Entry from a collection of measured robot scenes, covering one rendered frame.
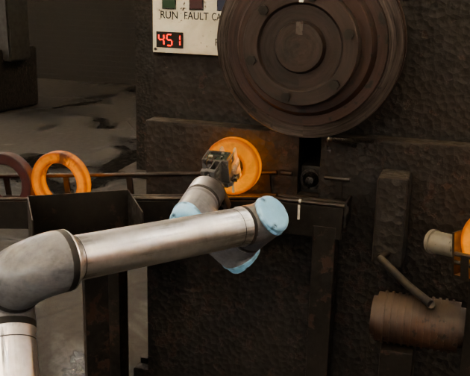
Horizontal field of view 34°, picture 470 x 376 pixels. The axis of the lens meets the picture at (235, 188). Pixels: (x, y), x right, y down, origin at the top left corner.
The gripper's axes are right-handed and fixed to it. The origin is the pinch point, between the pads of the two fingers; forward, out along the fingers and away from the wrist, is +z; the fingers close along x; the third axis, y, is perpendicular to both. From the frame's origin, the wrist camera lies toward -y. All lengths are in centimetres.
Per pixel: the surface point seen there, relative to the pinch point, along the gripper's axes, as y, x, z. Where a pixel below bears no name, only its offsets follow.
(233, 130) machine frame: 4.8, 2.0, 7.3
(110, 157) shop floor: -157, 179, 251
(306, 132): 10.6, -20.7, -1.1
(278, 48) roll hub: 34.0, -14.7, -4.0
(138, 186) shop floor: -139, 129, 191
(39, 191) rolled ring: -14, 59, -6
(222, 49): 29.3, 2.3, 4.3
